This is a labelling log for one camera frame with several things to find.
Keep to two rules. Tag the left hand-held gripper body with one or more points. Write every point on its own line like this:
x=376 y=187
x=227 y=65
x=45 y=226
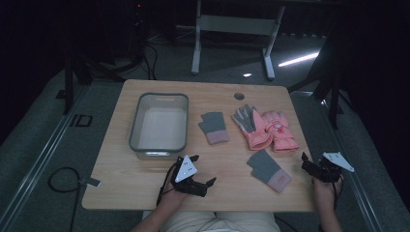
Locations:
x=186 y=169

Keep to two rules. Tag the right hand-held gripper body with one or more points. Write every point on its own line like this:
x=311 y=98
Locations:
x=336 y=159

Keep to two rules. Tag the grey and pink knit glove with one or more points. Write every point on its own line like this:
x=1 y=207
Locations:
x=267 y=170
x=213 y=127

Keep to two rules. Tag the clear plastic bin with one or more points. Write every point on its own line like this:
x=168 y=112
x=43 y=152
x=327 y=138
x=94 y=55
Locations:
x=160 y=127

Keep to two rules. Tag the pink ski glove grey palm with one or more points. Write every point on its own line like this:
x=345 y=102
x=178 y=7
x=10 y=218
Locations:
x=253 y=129

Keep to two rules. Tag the person's right hand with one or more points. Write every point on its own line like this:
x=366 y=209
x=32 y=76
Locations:
x=324 y=191

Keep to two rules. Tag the person's left hand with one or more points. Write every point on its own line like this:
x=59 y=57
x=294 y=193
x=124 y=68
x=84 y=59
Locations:
x=172 y=197

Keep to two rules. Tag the pink ski glove with print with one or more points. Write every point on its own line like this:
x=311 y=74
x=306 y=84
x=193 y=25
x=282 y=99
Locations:
x=280 y=130

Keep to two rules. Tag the person's legs in beige trousers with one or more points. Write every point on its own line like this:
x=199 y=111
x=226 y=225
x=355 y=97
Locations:
x=219 y=223

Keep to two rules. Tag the black metal stand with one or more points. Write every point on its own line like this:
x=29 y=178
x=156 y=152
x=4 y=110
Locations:
x=69 y=83
x=328 y=80

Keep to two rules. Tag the metal table clamp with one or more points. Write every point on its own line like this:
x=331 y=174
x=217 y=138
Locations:
x=91 y=182

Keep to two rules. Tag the metal floor rail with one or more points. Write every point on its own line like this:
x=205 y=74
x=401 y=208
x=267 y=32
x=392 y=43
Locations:
x=351 y=180
x=38 y=154

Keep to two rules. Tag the white metal desk frame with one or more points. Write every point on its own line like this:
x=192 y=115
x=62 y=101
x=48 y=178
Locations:
x=237 y=25

